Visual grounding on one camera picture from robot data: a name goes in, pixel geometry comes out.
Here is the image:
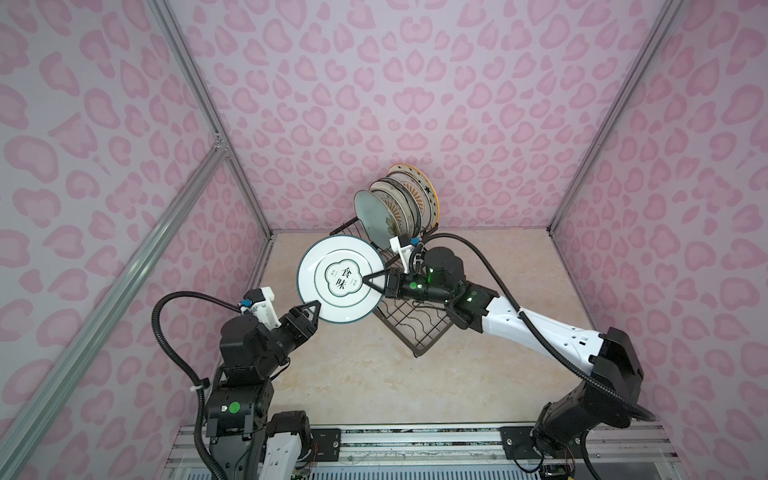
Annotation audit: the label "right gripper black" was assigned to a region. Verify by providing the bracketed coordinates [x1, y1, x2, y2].
[363, 266, 454, 304]

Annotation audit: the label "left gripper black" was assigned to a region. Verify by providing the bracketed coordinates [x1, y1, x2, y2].
[256, 298, 318, 380]

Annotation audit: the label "white plate black rings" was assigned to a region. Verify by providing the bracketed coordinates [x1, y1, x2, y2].
[296, 234, 387, 325]

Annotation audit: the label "light green flower plate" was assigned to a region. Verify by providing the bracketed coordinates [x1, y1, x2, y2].
[354, 191, 399, 250]

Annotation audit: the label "black wire dish rack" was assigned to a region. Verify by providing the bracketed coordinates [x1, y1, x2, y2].
[329, 217, 452, 358]

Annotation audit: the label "white plate brown rim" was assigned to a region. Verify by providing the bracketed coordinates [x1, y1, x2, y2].
[370, 177, 421, 237]

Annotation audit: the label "cream star cartoon plate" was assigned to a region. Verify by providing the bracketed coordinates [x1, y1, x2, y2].
[387, 163, 440, 230]

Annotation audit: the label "white plate dark blue rim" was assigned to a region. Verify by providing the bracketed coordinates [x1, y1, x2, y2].
[376, 177, 422, 238]

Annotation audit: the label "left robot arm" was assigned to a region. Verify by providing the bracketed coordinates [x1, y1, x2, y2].
[197, 301, 321, 479]

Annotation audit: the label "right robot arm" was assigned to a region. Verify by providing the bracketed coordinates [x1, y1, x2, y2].
[363, 247, 655, 456]

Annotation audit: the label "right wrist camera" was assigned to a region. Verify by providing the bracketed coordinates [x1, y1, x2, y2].
[389, 235, 424, 274]

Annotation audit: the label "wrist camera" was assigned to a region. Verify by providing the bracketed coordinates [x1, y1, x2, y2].
[239, 287, 281, 330]
[389, 235, 424, 274]

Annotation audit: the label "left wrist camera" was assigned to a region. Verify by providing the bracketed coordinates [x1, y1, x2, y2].
[239, 287, 281, 330]

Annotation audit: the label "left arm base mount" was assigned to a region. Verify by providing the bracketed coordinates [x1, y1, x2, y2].
[289, 426, 342, 464]

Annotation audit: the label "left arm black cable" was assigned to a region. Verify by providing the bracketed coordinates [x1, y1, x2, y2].
[151, 290, 241, 480]

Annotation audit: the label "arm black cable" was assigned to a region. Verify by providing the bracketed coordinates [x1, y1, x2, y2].
[151, 290, 241, 480]
[419, 232, 656, 422]

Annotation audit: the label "aluminium frame post left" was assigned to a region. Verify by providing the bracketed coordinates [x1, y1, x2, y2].
[146, 0, 273, 241]

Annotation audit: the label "aluminium frame post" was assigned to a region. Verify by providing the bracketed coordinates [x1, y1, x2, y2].
[146, 0, 273, 241]
[547, 0, 688, 237]

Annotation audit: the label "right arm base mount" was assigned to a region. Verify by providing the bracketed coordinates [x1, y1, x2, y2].
[499, 425, 590, 461]

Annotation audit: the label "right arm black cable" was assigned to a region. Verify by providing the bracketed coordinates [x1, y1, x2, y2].
[419, 232, 656, 422]

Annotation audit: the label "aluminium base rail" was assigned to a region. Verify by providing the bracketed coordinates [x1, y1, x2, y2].
[161, 419, 685, 480]

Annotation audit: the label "aluminium frame diagonal beam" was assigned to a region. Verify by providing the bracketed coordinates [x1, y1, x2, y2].
[1, 146, 227, 479]

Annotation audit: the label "aluminium frame post right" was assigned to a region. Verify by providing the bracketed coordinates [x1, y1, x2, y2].
[547, 0, 688, 237]

